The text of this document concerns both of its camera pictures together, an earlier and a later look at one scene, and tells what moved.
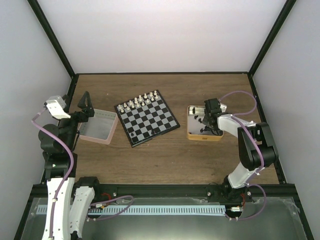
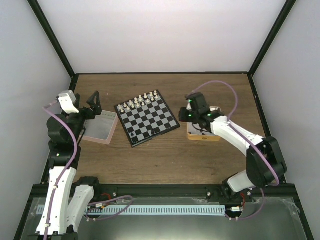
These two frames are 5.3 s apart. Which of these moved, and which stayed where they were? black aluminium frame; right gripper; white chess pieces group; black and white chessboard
Moved: right gripper
Stayed: black and white chessboard; black aluminium frame; white chess pieces group
